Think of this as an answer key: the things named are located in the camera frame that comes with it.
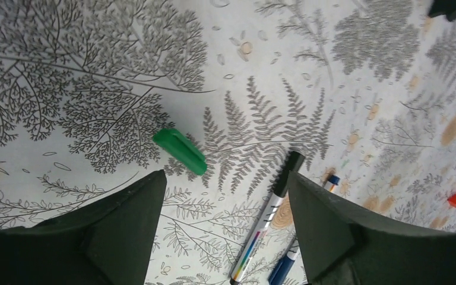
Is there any green marker cap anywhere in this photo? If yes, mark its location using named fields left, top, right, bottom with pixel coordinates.
left=153, top=128, right=207, bottom=175

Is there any floral patterned table mat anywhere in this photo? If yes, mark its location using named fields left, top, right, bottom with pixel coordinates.
left=0, top=1, right=456, bottom=284

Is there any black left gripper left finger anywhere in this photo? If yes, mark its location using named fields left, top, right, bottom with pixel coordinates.
left=0, top=170, right=167, bottom=284

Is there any blue whiteboard marker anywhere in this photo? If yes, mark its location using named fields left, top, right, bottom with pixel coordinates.
left=268, top=175, right=340, bottom=285

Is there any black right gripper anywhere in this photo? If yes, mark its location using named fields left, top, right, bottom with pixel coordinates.
left=427, top=0, right=456, bottom=21

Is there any black whiteboard marker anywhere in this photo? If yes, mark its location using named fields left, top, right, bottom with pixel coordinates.
left=230, top=151, right=305, bottom=284

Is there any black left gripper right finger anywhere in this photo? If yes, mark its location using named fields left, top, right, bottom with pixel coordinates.
left=287, top=172, right=456, bottom=284

